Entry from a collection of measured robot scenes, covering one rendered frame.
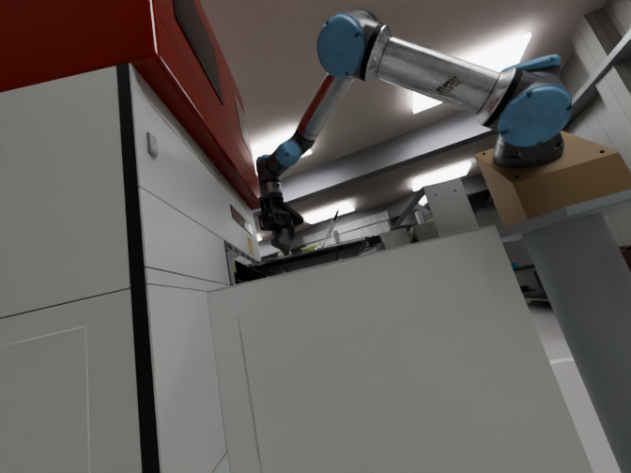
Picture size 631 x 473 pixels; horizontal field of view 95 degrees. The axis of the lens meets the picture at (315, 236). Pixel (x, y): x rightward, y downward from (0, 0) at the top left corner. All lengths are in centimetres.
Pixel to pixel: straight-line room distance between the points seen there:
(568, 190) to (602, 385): 43
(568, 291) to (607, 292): 6
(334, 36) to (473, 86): 31
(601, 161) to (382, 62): 54
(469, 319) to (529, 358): 12
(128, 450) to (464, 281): 61
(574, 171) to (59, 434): 105
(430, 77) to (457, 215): 31
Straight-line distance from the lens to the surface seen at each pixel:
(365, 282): 61
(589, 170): 92
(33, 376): 58
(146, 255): 50
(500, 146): 93
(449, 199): 76
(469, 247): 68
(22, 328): 60
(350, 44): 73
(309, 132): 103
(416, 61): 73
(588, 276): 87
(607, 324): 88
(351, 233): 560
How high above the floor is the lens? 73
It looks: 14 degrees up
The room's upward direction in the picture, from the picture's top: 13 degrees counter-clockwise
